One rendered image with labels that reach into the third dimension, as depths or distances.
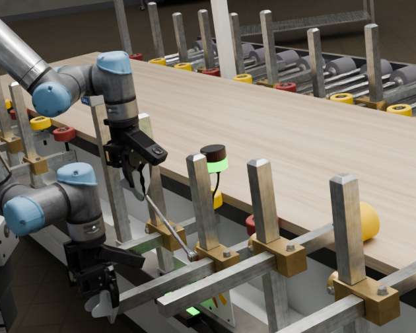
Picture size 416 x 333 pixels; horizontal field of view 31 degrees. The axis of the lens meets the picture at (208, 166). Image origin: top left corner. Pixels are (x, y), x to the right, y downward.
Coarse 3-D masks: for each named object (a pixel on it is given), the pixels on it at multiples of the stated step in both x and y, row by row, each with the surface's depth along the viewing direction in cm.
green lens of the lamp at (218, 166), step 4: (224, 160) 173; (208, 164) 173; (212, 164) 173; (216, 164) 173; (220, 164) 173; (224, 164) 174; (208, 168) 173; (212, 168) 173; (216, 168) 173; (220, 168) 173; (224, 168) 174
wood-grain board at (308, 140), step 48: (144, 96) 316; (192, 96) 305; (240, 96) 294; (288, 96) 284; (96, 144) 270; (192, 144) 246; (240, 144) 239; (288, 144) 232; (336, 144) 226; (384, 144) 220; (240, 192) 201; (288, 192) 196; (384, 192) 187; (384, 240) 163
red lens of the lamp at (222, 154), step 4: (224, 148) 173; (200, 152) 174; (216, 152) 172; (220, 152) 172; (224, 152) 173; (208, 156) 172; (212, 156) 172; (216, 156) 172; (220, 156) 172; (224, 156) 173; (208, 160) 172; (212, 160) 172; (216, 160) 172; (220, 160) 173
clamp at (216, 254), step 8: (200, 248) 179; (216, 248) 178; (224, 248) 177; (200, 256) 180; (208, 256) 177; (216, 256) 174; (232, 256) 173; (216, 264) 174; (224, 264) 172; (232, 264) 173; (216, 272) 176
